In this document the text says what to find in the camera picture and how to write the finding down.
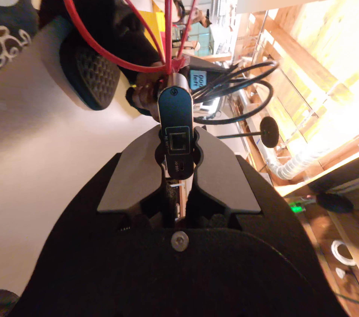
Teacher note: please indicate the black ceiling dome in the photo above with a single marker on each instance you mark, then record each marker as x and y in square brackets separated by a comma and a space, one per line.
[333, 202]

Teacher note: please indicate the person's left forearm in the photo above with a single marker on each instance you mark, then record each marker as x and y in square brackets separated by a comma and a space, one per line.
[106, 13]

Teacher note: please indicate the green light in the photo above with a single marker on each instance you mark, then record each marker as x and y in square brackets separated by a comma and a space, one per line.
[297, 206]

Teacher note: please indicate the yellow plastic bin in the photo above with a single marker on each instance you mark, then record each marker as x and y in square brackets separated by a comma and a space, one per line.
[155, 25]

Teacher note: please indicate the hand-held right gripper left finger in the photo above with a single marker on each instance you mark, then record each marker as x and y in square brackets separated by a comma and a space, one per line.
[131, 179]

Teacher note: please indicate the black pole with disc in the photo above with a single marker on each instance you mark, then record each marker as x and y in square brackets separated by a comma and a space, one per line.
[269, 131]

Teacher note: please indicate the person's left hand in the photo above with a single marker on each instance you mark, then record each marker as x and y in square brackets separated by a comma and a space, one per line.
[143, 95]

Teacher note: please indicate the studio light panel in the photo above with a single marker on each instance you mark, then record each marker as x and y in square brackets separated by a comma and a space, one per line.
[209, 105]

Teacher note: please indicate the black network adapter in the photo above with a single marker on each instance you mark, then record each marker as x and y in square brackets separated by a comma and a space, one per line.
[175, 109]

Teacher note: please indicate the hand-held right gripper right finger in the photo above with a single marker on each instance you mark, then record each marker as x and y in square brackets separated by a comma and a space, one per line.
[224, 179]

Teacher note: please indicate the person's dark printed shirt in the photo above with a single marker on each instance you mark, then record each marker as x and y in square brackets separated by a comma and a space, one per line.
[25, 18]

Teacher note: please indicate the ceiling light bulb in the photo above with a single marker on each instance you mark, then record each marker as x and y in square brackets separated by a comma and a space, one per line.
[340, 272]

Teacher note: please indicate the silver ventilation duct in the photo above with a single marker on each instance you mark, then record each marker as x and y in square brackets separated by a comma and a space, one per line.
[291, 165]

